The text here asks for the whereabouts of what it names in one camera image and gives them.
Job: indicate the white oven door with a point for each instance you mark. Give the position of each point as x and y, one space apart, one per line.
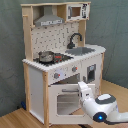
64 99

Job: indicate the grey sink basin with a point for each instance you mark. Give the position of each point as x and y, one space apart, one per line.
79 51

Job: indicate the toy microwave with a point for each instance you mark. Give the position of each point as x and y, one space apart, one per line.
78 11

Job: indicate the black stovetop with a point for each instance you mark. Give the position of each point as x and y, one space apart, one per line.
58 57

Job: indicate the right red stove knob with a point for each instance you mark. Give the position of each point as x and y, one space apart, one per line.
74 69

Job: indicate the left red stove knob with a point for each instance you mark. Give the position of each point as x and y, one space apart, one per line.
56 75

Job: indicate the black faucet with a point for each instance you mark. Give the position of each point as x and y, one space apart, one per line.
71 44

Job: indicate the grey ice dispenser panel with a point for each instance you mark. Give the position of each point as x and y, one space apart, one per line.
91 73

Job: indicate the grey backdrop curtain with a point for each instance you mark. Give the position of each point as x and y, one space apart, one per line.
107 27

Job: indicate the silver range hood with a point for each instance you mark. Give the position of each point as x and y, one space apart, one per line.
48 18

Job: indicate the small metal pot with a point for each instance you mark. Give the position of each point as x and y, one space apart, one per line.
46 56

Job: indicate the wooden toy kitchen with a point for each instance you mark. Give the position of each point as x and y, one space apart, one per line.
55 38

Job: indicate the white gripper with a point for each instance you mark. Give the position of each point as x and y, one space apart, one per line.
86 91

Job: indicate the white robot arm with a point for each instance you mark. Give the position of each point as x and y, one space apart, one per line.
104 108

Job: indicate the red stove knob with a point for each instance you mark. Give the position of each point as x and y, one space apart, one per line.
74 69
56 75

